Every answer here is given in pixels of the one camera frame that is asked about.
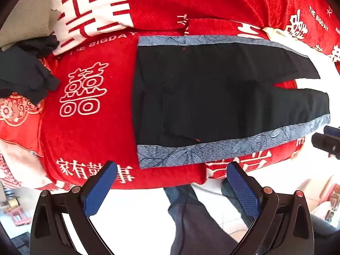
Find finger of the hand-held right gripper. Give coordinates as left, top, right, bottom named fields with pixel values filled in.
left=312, top=126, right=340, bottom=160

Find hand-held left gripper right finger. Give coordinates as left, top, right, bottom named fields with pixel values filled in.
left=227, top=161, right=315, bottom=255

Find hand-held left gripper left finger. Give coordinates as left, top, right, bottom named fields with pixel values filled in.
left=30, top=161, right=118, bottom=255

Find black pants with blue stripe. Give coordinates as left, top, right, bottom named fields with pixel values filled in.
left=132, top=35, right=330, bottom=169

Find white patterned cloth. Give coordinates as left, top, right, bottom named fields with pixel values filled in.
left=0, top=138, right=55, bottom=190

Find pink stool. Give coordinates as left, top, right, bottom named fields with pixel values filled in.
left=7, top=207, right=30, bottom=227

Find red gold ornament armrest cover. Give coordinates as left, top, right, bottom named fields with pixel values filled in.
left=0, top=92, right=44, bottom=156

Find cream plush item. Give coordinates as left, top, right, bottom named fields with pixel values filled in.
left=262, top=27, right=289, bottom=41

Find dark navy cloth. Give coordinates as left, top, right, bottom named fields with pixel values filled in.
left=0, top=34, right=60, bottom=105

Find grey cloth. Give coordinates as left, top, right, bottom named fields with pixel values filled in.
left=0, top=0, right=60, bottom=51

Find red printed backrest cover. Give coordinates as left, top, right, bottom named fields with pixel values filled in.
left=25, top=0, right=340, bottom=56

